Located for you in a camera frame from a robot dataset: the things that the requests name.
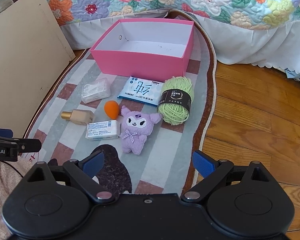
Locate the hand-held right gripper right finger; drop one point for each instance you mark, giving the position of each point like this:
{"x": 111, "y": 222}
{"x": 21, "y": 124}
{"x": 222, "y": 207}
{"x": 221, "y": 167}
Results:
{"x": 202, "y": 162}

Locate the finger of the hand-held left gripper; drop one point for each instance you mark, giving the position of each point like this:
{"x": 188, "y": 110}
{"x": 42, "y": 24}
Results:
{"x": 27, "y": 145}
{"x": 0, "y": 131}

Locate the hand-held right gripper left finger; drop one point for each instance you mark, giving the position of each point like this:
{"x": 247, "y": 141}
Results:
{"x": 95, "y": 162}

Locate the white tissue pack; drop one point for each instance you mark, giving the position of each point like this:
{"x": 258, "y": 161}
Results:
{"x": 102, "y": 130}

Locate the purple plush toy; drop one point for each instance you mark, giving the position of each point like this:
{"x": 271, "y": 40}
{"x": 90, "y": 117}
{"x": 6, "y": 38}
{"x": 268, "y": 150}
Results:
{"x": 133, "y": 135}

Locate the beige foundation bottle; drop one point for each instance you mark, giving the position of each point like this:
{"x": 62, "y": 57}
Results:
{"x": 80, "y": 116}

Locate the green yarn ball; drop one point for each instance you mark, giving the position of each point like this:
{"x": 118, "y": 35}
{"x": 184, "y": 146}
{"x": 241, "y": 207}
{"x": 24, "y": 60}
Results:
{"x": 175, "y": 115}

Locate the orange makeup sponge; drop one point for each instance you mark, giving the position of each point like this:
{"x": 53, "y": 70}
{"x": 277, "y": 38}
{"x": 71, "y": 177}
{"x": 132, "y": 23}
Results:
{"x": 111, "y": 110}

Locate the clear plastic floss pick box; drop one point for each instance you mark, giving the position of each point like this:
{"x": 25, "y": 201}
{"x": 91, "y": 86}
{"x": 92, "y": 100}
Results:
{"x": 95, "y": 91}

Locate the blue white wet wipes packet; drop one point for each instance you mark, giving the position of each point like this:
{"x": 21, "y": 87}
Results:
{"x": 140, "y": 90}

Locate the pink cardboard box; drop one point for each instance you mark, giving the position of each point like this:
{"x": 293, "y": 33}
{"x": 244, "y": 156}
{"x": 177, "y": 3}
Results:
{"x": 140, "y": 62}

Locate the pink fuzzy cloth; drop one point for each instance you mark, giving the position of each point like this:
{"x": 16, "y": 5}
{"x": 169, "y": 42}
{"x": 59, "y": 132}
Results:
{"x": 0, "y": 185}

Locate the striped rug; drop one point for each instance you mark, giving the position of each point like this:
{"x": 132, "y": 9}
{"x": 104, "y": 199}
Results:
{"x": 165, "y": 142}

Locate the beige board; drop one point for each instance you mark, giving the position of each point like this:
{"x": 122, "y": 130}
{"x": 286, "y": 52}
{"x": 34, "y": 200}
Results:
{"x": 20, "y": 67}

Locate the floral quilted bedspread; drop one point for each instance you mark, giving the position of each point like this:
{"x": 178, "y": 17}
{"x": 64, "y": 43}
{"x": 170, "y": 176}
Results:
{"x": 252, "y": 45}

